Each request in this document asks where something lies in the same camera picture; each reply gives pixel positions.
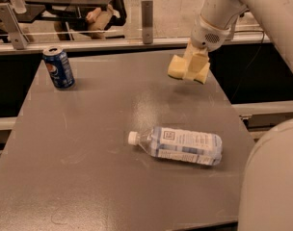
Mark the left metal bracket post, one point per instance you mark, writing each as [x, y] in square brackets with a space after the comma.
[7, 15]

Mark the metal bracket post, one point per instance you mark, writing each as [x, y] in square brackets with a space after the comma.
[147, 21]
[232, 31]
[7, 15]

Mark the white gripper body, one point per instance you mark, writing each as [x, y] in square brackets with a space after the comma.
[206, 36]

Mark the clear plastic water bottle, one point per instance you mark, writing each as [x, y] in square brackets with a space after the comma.
[179, 145]

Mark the seated person in background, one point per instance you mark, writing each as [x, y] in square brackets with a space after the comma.
[97, 20]

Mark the right metal bracket post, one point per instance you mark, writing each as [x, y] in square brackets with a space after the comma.
[232, 31]

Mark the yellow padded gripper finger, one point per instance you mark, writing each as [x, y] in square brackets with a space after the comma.
[190, 50]
[197, 68]

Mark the metal rail bar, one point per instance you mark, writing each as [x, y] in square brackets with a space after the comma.
[97, 45]

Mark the middle metal bracket post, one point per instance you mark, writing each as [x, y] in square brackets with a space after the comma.
[147, 21]

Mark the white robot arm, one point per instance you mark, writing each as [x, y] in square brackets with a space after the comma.
[266, 199]

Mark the blue Pepsi can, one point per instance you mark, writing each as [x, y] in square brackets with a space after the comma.
[58, 67]

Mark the black background desk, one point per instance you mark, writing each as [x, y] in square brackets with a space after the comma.
[68, 10]

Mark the yellow sponge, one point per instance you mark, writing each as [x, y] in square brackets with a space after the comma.
[177, 68]

